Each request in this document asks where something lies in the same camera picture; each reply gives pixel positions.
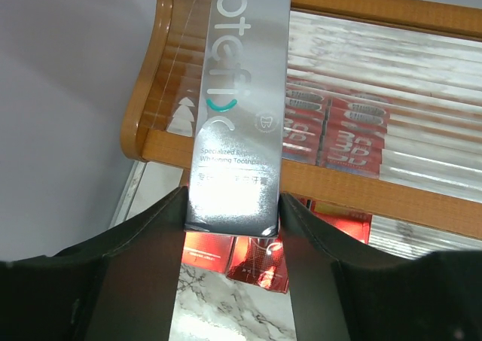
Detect orange wooden three-tier shelf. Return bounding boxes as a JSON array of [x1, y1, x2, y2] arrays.
[[120, 0, 481, 239]]

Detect silver toothpaste box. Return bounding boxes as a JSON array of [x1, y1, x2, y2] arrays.
[[185, 0, 291, 238]]

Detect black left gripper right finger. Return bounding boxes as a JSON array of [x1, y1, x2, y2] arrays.
[[282, 193, 481, 340]]

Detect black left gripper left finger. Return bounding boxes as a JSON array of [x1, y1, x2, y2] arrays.
[[1, 187, 188, 340]]

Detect red 3D toothpaste box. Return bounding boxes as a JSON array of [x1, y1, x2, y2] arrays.
[[310, 95, 390, 244], [226, 80, 328, 294], [182, 232, 235, 273]]

